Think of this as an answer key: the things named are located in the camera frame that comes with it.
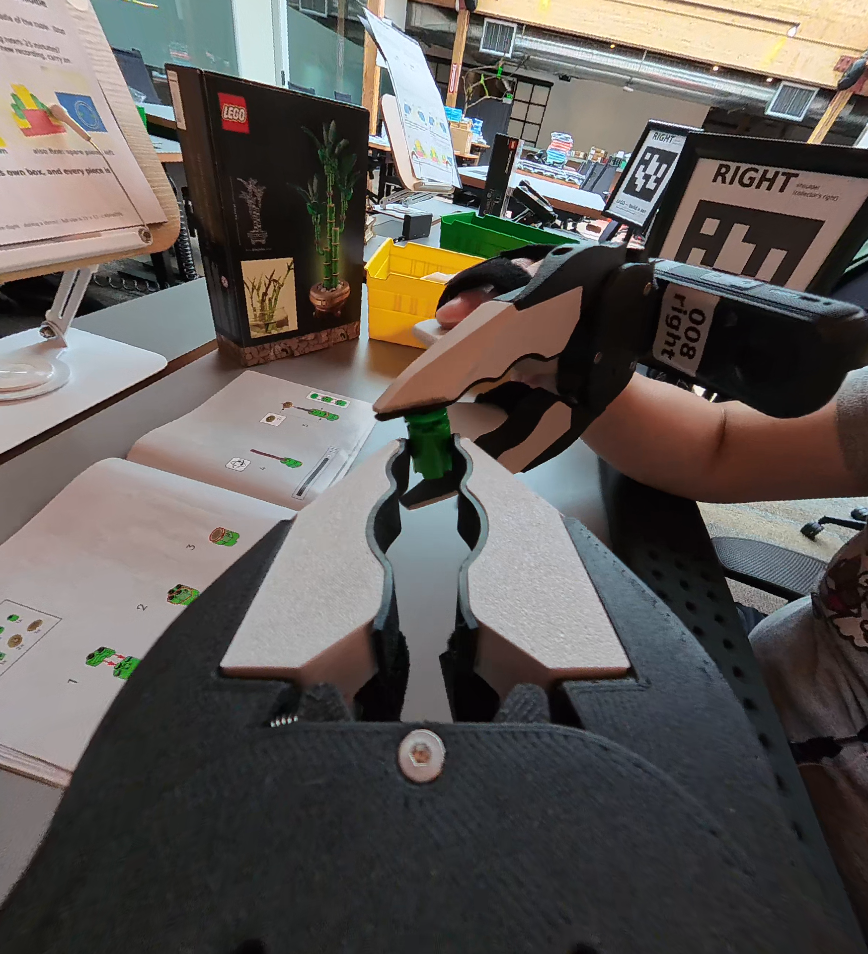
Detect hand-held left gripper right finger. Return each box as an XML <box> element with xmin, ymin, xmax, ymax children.
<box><xmin>452</xmin><ymin>438</ymin><xmax>633</xmax><ymax>698</ymax></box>

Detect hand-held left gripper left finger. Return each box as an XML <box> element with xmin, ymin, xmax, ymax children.
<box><xmin>219</xmin><ymin>438</ymin><xmax>411</xmax><ymax>702</ymax></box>

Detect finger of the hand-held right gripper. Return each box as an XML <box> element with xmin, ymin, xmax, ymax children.
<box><xmin>474</xmin><ymin>376</ymin><xmax>593</xmax><ymax>476</ymax></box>
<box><xmin>373</xmin><ymin>285</ymin><xmax>585</xmax><ymax>418</ymax></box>

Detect green toy brick piece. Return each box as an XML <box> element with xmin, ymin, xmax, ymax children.
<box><xmin>402</xmin><ymin>406</ymin><xmax>455</xmax><ymax>479</ymax></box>

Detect person's right forearm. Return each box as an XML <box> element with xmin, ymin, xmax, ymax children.
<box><xmin>581</xmin><ymin>369</ymin><xmax>868</xmax><ymax>502</ymax></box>

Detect dark grey desk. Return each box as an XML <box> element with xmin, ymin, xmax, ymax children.
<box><xmin>0</xmin><ymin>277</ymin><xmax>703</xmax><ymax>954</ymax></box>

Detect person's right hand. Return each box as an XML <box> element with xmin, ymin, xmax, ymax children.
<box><xmin>436</xmin><ymin>291</ymin><xmax>496</xmax><ymax>331</ymax></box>

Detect yellow plastic bin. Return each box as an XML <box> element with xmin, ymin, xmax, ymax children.
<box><xmin>364</xmin><ymin>238</ymin><xmax>488</xmax><ymax>350</ymax></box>

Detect green plastic bin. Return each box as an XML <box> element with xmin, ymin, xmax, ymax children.
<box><xmin>440</xmin><ymin>211</ymin><xmax>580</xmax><ymax>260</ymax></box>

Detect large framed marker sign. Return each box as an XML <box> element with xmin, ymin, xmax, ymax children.
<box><xmin>646</xmin><ymin>133</ymin><xmax>868</xmax><ymax>299</ymax></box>

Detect black perforated panel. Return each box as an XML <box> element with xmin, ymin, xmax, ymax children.
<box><xmin>599</xmin><ymin>462</ymin><xmax>868</xmax><ymax>954</ymax></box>

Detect black slim box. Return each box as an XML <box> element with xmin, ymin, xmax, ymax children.
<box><xmin>484</xmin><ymin>134</ymin><xmax>526</xmax><ymax>225</ymax></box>

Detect small marker tag on pole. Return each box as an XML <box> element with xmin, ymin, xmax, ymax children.
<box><xmin>601</xmin><ymin>119</ymin><xmax>703</xmax><ymax>247</ymax></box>

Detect wooden table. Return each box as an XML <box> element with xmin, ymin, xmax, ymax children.
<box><xmin>458</xmin><ymin>165</ymin><xmax>614</xmax><ymax>219</ymax></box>

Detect open instruction booklet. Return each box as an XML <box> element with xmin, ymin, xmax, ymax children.
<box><xmin>0</xmin><ymin>370</ymin><xmax>379</xmax><ymax>790</ymax></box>

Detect black office chair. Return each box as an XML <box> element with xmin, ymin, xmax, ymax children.
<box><xmin>710</xmin><ymin>505</ymin><xmax>868</xmax><ymax>601</ymax></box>

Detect black building set box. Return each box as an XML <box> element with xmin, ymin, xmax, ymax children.
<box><xmin>167</xmin><ymin>63</ymin><xmax>372</xmax><ymax>368</ymax></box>

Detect white wooden document stand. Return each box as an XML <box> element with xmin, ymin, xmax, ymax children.
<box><xmin>363</xmin><ymin>7</ymin><xmax>466</xmax><ymax>206</ymax></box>
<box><xmin>0</xmin><ymin>0</ymin><xmax>183</xmax><ymax>467</ymax></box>

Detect person's grey printed shirt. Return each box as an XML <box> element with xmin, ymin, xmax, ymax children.
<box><xmin>748</xmin><ymin>354</ymin><xmax>868</xmax><ymax>754</ymax></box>

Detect person's brown trousers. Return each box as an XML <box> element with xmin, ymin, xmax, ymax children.
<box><xmin>795</xmin><ymin>745</ymin><xmax>868</xmax><ymax>954</ymax></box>

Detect printed instruction sheet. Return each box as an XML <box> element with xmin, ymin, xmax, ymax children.
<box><xmin>0</xmin><ymin>0</ymin><xmax>171</xmax><ymax>254</ymax></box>

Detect silver ventilation duct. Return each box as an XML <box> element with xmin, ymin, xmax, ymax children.
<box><xmin>512</xmin><ymin>33</ymin><xmax>778</xmax><ymax>105</ymax></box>

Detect black coiled cable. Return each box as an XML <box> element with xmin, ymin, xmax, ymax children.
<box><xmin>179</xmin><ymin>186</ymin><xmax>202</xmax><ymax>283</ymax></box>

